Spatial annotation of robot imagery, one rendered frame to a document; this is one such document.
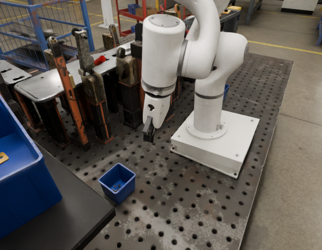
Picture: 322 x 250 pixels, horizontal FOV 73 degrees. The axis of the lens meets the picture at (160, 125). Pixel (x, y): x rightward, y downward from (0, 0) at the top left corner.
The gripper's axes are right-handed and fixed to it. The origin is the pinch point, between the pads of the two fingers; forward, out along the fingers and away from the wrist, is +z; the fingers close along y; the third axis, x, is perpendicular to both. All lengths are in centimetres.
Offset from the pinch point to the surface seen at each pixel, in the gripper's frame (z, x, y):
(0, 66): 15, 85, 21
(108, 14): 153, 245, 403
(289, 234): 95, -89, 29
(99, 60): -6.6, 26.5, 16.2
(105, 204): -3.7, 1.0, -27.1
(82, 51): -6.1, 35.4, 19.3
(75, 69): 12, 49, 30
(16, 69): 14, 75, 20
